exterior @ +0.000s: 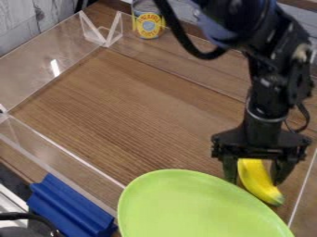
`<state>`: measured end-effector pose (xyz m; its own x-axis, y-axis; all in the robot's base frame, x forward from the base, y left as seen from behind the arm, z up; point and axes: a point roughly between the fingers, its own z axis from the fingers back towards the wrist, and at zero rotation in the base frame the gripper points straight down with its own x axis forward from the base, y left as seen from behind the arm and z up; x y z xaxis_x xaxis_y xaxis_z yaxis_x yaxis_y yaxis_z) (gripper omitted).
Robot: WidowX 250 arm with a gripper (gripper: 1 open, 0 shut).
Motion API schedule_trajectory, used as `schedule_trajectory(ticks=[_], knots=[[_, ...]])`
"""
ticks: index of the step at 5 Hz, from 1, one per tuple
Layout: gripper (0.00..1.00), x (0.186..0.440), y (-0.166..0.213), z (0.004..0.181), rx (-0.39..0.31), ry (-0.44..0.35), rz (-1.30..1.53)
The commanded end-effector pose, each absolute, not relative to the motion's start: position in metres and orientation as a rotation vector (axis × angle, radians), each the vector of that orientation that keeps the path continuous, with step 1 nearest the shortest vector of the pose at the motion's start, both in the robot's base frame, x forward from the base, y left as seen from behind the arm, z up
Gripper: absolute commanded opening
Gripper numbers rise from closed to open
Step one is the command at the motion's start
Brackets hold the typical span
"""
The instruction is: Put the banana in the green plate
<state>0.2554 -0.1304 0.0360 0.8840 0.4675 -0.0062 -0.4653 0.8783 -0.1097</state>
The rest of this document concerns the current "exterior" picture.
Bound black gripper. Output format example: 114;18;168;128
211;106;311;186

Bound yellow banana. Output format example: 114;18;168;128
239;158;285;206

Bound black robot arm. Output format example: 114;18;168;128
193;0;314;184

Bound green plate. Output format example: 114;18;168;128
118;169;295;237

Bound blue plastic block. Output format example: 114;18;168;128
27;174;118;237

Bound yellow labelled tin can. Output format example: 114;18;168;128
132;0;166;40

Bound clear acrylic corner bracket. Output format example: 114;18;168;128
78;11;124;48

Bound black cable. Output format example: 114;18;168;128
0;211;61;237

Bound clear acrylic wall panels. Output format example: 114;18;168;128
0;9;317;230

